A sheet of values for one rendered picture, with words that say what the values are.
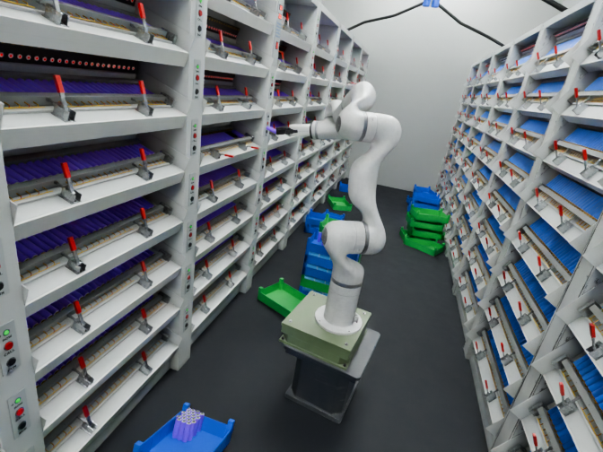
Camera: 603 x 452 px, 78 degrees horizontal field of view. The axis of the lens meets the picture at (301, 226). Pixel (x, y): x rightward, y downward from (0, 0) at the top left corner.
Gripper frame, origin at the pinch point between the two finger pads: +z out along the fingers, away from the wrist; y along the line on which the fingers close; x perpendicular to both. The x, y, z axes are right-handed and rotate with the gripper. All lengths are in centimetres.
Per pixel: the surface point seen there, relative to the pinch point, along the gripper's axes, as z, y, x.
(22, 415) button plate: 23, 126, 54
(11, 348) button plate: 19, 126, 35
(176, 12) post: 10, 61, -40
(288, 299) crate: 6, -15, 100
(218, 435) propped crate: 1, 82, 101
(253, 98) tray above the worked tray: 15.8, -6.7, -15.4
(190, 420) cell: 9, 87, 91
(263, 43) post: 9.6, -8.7, -39.6
